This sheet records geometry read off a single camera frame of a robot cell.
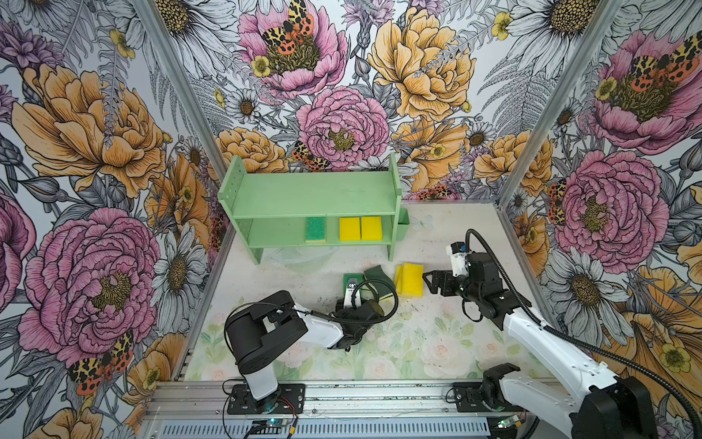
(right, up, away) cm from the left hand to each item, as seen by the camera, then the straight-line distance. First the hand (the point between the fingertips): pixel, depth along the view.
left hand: (352, 305), depth 92 cm
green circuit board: (-19, -24, -22) cm, 37 cm away
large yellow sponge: (+19, +8, -1) cm, 20 cm away
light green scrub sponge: (-13, +25, +3) cm, 28 cm away
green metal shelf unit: (-25, +32, -8) cm, 41 cm away
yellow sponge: (+6, +26, +2) cm, 27 cm away
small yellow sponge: (-1, +25, +2) cm, 25 cm away
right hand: (+25, +9, -9) cm, 28 cm away
